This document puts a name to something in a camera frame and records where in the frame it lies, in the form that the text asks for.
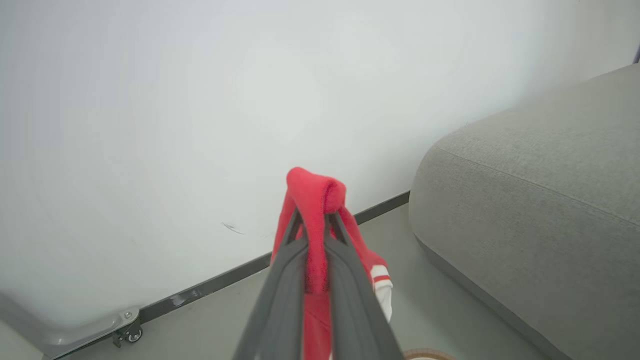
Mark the small black caster wheel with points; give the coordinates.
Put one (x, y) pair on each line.
(131, 334)

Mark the cream perforated laundry basket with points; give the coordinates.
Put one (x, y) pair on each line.
(429, 355)

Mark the grey metal panel foot bracket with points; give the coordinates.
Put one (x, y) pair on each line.
(75, 332)

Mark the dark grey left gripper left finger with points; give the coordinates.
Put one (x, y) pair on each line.
(280, 300)

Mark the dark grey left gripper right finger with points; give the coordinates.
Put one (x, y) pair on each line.
(355, 310)

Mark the grey fabric sofa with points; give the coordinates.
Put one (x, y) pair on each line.
(540, 210)

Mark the red garment with white stripes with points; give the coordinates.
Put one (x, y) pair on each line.
(312, 195)

